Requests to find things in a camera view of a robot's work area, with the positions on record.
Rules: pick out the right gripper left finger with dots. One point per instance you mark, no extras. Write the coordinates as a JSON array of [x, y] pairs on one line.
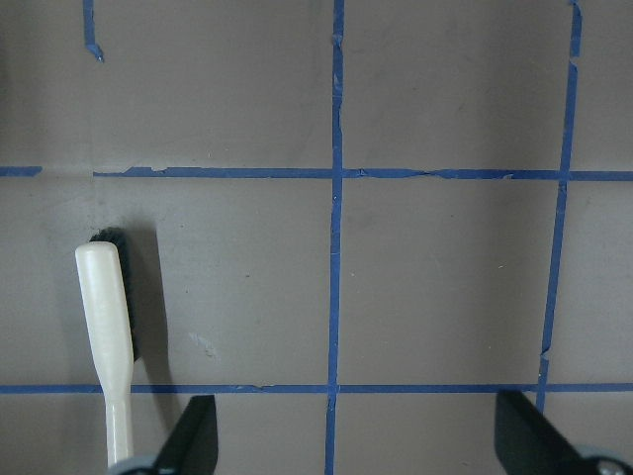
[[193, 445]]

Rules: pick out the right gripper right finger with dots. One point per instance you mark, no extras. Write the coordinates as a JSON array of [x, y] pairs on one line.
[[527, 443]]

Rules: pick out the beige hand brush black bristles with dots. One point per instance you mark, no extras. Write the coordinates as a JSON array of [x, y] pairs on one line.
[[103, 268]]

